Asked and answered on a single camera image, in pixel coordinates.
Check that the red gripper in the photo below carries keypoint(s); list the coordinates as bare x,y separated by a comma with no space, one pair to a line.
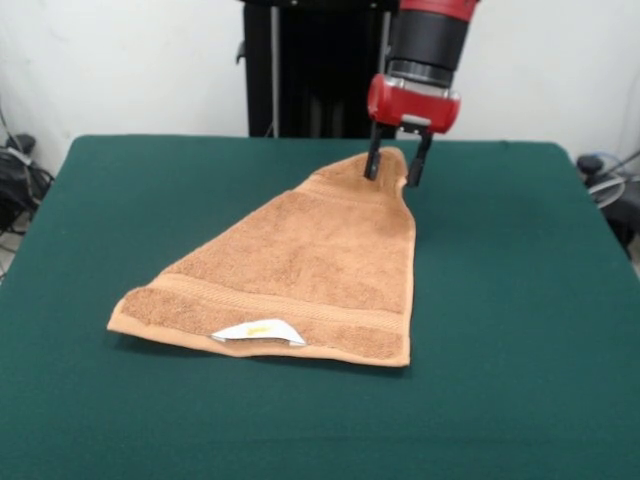
412,107

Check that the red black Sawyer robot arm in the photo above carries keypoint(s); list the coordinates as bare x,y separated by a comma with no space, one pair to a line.
432,35

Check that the dark green table cloth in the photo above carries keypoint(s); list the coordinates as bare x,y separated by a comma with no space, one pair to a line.
500,300

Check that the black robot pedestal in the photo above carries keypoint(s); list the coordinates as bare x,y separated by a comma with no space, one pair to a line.
310,75

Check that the tan terry towel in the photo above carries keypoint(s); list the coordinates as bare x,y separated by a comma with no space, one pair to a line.
325,260

